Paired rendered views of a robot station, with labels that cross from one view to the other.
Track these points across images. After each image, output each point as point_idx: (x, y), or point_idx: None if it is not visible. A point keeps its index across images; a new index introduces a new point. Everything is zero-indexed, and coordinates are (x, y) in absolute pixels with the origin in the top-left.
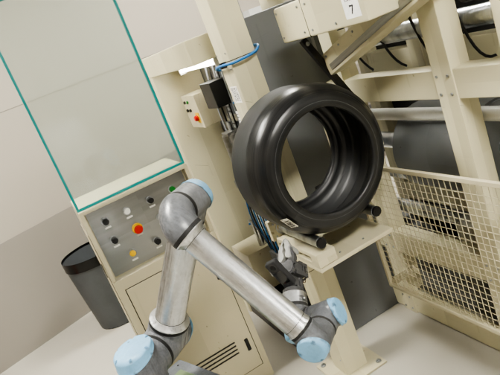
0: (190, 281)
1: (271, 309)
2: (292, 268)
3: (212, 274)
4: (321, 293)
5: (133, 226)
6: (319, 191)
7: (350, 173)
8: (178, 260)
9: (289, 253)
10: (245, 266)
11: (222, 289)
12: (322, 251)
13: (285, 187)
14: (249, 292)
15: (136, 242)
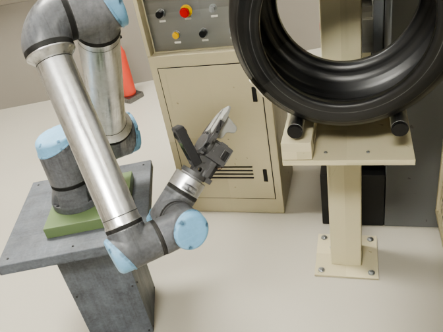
0: (109, 101)
1: (89, 188)
2: (202, 147)
3: (248, 93)
4: (332, 176)
5: (182, 7)
6: (368, 61)
7: (422, 55)
8: (86, 73)
9: (214, 128)
10: (84, 124)
11: (254, 112)
12: (293, 142)
13: (258, 39)
14: (75, 156)
15: (182, 26)
